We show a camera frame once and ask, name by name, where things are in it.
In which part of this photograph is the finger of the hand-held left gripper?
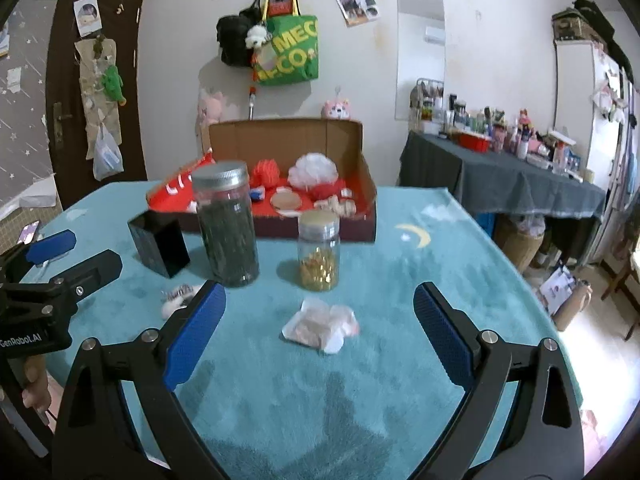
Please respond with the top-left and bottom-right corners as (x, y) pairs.
(49, 249), (124, 297)
(20, 229), (77, 267)

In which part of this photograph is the zebra striped plush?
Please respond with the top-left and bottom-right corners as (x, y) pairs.
(160, 284), (197, 319)

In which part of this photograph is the tall jar with metal lid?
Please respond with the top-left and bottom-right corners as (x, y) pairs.
(192, 160), (261, 289)

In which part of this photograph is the pink plush doll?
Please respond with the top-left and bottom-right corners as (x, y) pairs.
(196, 89), (225, 129)

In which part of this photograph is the smartphone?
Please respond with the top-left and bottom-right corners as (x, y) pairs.
(17, 220), (41, 247)

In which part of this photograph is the green tote bag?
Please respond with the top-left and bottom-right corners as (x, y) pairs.
(251, 0), (320, 86)

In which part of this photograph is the table with grey cloth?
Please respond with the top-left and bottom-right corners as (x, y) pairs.
(397, 130), (607, 272)

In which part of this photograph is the beige hanging organizer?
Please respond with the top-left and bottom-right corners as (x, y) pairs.
(75, 35), (127, 162)

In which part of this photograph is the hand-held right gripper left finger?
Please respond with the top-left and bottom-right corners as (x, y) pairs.
(50, 279), (228, 480)

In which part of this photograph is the white mesh bath pouf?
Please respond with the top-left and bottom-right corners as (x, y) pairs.
(287, 152), (341, 189)

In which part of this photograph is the photo wall poster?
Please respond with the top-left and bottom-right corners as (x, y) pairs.
(331, 0), (380, 27)

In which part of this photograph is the white paper note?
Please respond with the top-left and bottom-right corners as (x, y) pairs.
(74, 0), (104, 37)

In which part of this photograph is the small white plush charm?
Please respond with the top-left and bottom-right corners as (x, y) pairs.
(245, 24), (274, 50)

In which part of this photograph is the red crochet ball with string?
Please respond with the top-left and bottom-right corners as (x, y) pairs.
(300, 182), (344, 201)

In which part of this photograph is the cluttered side table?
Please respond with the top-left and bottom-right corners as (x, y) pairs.
(410, 77), (594, 182)

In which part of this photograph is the red basin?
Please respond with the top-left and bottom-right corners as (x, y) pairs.
(457, 132), (492, 154)

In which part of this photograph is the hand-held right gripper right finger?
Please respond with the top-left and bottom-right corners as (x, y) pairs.
(412, 281), (586, 480)

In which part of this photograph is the beige thermos bottle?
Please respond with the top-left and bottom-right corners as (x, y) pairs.
(552, 280), (594, 332)

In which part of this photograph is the woven basket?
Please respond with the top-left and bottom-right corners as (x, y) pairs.
(500, 217), (544, 274)

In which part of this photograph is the cardboard box with red inside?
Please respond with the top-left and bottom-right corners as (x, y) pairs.
(145, 117), (379, 244)

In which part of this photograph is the beige round powder puff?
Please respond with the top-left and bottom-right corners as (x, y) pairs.
(270, 189), (304, 211)

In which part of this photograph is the green plush toy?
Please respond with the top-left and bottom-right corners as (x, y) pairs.
(101, 65), (127, 107)

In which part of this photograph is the black box with colourful sides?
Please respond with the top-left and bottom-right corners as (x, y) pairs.
(127, 210), (192, 280)

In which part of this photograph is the white wrapper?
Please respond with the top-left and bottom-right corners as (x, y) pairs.
(281, 297), (361, 356)

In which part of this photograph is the white plastic bag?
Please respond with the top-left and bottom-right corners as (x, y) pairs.
(92, 122), (125, 181)

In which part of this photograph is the wall mirror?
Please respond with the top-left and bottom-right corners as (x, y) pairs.
(395, 0), (446, 121)

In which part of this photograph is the white refrigerator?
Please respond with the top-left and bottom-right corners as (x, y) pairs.
(550, 0), (640, 267)

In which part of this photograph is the black bag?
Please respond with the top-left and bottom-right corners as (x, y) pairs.
(216, 0), (264, 68)

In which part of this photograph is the small jar of gold pieces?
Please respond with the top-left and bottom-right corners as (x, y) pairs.
(297, 210), (342, 292)

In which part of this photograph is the person's left hand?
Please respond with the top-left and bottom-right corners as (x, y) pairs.
(21, 356), (54, 414)

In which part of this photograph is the dark brown door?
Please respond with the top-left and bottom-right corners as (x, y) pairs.
(44, 0), (152, 212)

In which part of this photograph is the wooden chair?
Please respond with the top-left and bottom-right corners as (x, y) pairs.
(600, 220), (640, 302)

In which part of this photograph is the brass door handle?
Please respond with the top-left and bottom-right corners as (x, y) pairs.
(52, 102), (74, 147)

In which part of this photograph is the printed paper sheet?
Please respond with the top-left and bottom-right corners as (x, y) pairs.
(539, 266), (577, 314)

